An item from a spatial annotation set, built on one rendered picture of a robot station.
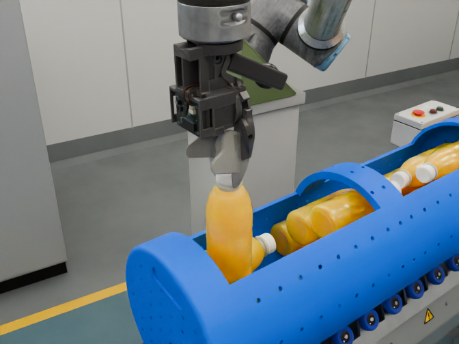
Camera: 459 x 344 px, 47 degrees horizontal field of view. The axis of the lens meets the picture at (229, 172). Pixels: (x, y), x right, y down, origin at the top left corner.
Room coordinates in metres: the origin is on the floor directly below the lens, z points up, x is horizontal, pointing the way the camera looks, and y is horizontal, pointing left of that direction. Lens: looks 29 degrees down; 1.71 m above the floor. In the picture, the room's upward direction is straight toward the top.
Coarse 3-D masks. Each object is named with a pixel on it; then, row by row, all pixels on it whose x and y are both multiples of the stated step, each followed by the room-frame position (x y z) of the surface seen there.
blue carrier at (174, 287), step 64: (448, 128) 1.19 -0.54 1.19; (320, 192) 1.01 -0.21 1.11; (384, 192) 0.82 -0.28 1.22; (448, 192) 0.88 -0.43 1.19; (128, 256) 0.70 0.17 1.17; (192, 256) 0.62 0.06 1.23; (320, 256) 0.67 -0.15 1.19; (384, 256) 0.73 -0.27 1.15; (448, 256) 0.85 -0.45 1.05; (192, 320) 0.54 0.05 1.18; (256, 320) 0.56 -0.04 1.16; (320, 320) 0.62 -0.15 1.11
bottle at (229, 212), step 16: (224, 192) 0.65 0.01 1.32; (240, 192) 0.66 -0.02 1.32; (208, 208) 0.65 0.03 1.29; (224, 208) 0.64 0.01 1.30; (240, 208) 0.64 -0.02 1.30; (208, 224) 0.65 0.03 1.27; (224, 224) 0.63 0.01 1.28; (240, 224) 0.64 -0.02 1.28; (208, 240) 0.65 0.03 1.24; (224, 240) 0.64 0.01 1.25; (240, 240) 0.64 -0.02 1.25; (224, 256) 0.63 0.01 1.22; (240, 256) 0.64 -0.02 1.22; (224, 272) 0.63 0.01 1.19; (240, 272) 0.64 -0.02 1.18
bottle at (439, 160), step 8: (456, 144) 1.07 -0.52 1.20; (432, 152) 1.05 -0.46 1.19; (440, 152) 1.03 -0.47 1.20; (448, 152) 1.03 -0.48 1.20; (456, 152) 1.04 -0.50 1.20; (432, 160) 1.01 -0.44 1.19; (440, 160) 1.01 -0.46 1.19; (448, 160) 1.01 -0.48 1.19; (456, 160) 1.02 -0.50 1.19; (440, 168) 1.00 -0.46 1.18; (448, 168) 1.00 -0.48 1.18; (456, 168) 1.01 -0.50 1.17; (440, 176) 0.99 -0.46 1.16
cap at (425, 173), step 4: (424, 164) 1.01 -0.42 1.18; (428, 164) 1.00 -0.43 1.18; (420, 168) 1.00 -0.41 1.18; (424, 168) 0.99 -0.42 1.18; (428, 168) 0.99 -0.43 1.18; (432, 168) 0.99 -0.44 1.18; (416, 172) 1.01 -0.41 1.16; (420, 172) 1.00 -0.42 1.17; (424, 172) 0.99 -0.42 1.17; (428, 172) 0.98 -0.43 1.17; (432, 172) 0.98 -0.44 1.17; (416, 176) 1.00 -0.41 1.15; (420, 176) 1.00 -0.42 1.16; (424, 176) 0.99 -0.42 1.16; (428, 176) 0.98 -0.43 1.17; (432, 176) 0.98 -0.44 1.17; (420, 180) 0.99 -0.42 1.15; (424, 180) 0.99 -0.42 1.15; (428, 180) 0.98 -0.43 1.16
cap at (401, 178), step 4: (396, 172) 1.05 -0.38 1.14; (400, 172) 1.05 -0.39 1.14; (404, 172) 1.05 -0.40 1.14; (392, 176) 1.05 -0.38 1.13; (396, 176) 1.04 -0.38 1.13; (400, 176) 1.04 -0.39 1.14; (404, 176) 1.03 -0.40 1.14; (392, 180) 1.05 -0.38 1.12; (396, 180) 1.04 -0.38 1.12; (400, 180) 1.03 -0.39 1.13; (404, 180) 1.03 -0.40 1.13; (408, 180) 1.03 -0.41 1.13; (400, 184) 1.03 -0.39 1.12; (404, 184) 1.03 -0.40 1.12
